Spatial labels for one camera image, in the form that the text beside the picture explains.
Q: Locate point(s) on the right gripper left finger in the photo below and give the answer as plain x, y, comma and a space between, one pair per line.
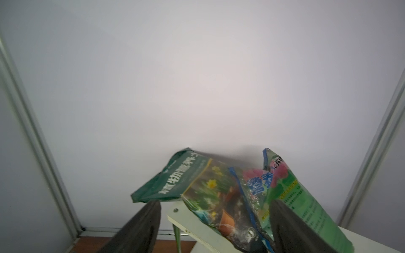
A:
139, 234

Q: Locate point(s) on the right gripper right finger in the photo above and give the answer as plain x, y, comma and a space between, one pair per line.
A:
291, 234

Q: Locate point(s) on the blue and green fertilizer bag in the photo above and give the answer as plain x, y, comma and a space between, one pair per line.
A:
276, 181

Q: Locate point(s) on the green flower print soil bag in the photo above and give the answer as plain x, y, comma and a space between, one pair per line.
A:
210, 192

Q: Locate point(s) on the white two-tier shelf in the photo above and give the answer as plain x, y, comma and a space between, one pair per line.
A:
209, 241

